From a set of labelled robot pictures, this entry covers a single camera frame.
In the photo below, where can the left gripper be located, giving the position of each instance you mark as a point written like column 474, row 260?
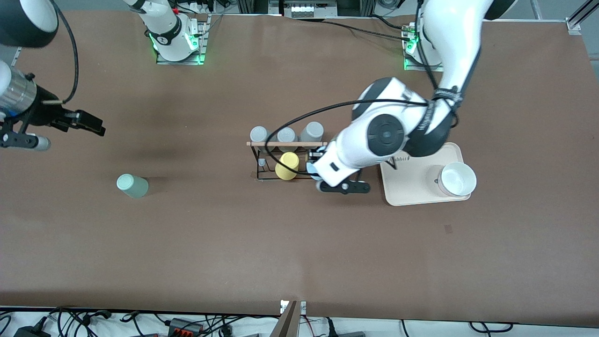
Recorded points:
column 314, row 156

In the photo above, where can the cream plastic tray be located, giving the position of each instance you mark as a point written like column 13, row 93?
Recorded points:
column 412, row 187

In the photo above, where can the white bowl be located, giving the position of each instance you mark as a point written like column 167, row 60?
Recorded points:
column 457, row 179

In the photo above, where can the black power adapter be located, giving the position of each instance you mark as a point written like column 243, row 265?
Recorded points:
column 32, row 331

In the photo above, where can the yellow cup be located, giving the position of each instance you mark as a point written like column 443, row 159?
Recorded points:
column 287, row 166

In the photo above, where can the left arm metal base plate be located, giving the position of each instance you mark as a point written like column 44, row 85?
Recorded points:
column 412, row 62

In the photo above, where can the white power strip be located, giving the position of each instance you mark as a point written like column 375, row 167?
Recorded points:
column 304, row 8

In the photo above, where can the aluminium frame rail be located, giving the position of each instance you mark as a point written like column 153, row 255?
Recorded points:
column 580, row 18

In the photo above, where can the light blue cup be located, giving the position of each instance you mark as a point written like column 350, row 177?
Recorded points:
column 310, row 165

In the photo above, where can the mint green cup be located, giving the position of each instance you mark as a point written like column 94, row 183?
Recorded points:
column 132, row 186

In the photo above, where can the grey connector box orange levers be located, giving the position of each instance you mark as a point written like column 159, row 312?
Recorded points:
column 185, row 326

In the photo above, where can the grey cup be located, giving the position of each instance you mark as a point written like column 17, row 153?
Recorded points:
column 286, row 135
column 259, row 135
column 312, row 131

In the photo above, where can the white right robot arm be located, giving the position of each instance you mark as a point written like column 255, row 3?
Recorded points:
column 164, row 23

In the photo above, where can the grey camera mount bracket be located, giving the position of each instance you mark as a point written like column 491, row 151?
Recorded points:
column 288, row 320

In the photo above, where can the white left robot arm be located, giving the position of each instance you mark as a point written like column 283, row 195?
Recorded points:
column 388, row 135

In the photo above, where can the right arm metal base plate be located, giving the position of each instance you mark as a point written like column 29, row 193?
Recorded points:
column 202, row 42

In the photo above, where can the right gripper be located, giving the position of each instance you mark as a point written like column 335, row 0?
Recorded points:
column 46, row 113

